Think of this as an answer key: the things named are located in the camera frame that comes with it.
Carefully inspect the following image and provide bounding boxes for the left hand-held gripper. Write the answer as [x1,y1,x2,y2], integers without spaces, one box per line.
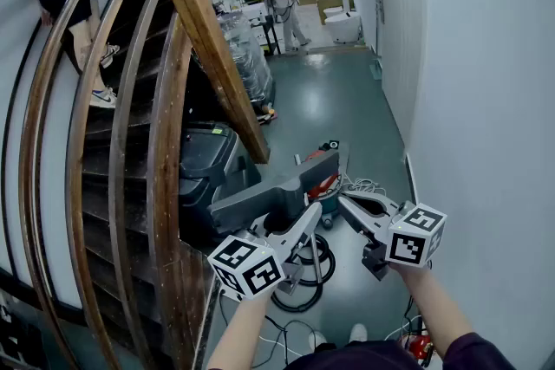
[206,202,324,302]

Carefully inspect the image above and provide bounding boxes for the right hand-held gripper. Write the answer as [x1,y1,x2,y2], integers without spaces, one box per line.
[336,190,448,281]

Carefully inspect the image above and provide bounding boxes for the small metal piece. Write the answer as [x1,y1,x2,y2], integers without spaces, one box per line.
[309,232,325,284]

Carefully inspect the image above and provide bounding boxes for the person's left forearm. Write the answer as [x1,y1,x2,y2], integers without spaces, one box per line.
[206,292,275,370]

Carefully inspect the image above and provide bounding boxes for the person's right forearm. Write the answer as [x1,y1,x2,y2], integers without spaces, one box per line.
[388,262,474,360]

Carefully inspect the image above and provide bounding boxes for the red power tool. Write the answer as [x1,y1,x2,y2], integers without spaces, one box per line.
[302,144,348,230]

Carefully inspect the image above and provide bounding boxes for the grey floor scrubber machine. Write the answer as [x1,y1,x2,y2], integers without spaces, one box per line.
[178,120,262,244]

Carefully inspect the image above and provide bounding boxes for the person's left white shoe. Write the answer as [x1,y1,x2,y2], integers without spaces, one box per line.
[308,330,328,351]

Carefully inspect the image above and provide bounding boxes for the person's white shoe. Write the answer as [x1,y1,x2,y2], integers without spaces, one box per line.
[308,330,328,351]
[349,322,369,344]

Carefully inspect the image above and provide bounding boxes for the person's right white shoe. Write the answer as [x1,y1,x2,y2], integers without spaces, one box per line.
[349,322,369,344]

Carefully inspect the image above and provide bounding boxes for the red canister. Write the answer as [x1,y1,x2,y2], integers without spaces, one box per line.
[397,330,435,362]

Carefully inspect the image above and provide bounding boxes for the person's dark clothing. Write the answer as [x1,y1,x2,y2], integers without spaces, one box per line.
[207,331,535,370]

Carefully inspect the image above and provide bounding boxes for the plastic wrapped pallet load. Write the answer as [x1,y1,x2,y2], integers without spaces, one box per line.
[216,10,277,110]

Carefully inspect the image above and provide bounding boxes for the white toilet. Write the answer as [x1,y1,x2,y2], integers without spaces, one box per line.
[323,4,363,45]

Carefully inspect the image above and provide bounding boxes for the black table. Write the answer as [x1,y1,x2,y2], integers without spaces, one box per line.
[249,18,284,57]

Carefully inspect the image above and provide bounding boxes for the light wooden stair beam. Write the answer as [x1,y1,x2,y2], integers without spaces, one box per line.
[145,0,271,166]

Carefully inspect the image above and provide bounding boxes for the white cable bundle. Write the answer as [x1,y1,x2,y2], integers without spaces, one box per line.
[341,176,388,199]

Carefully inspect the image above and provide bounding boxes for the black hose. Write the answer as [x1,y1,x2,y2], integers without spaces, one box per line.
[271,232,337,313]

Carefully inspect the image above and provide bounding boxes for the long-handled floor squeegee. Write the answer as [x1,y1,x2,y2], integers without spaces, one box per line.
[368,23,385,81]

